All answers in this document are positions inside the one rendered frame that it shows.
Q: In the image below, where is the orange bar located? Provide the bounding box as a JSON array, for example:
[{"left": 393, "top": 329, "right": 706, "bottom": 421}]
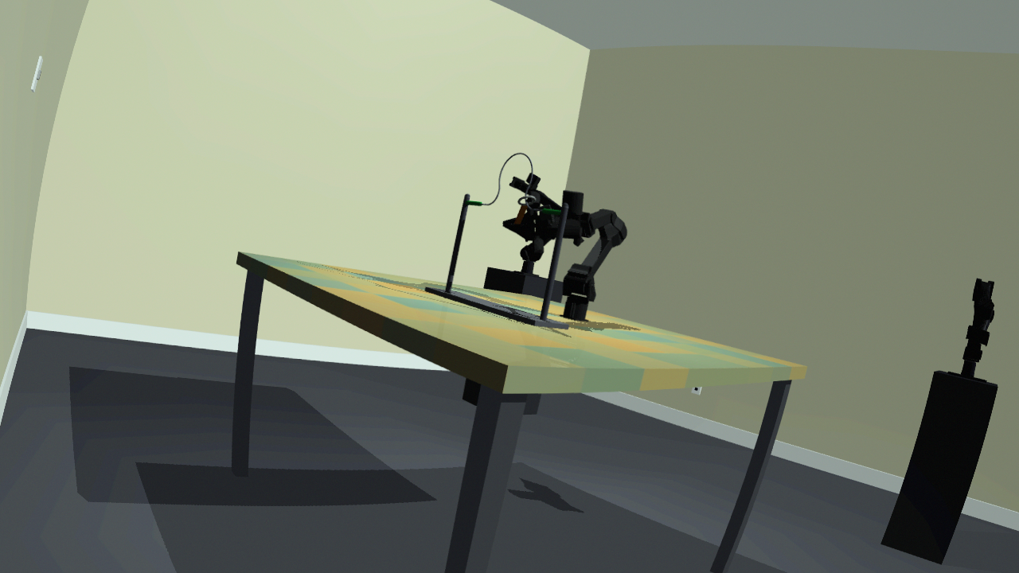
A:
[{"left": 514, "top": 196, "right": 536, "bottom": 224}]

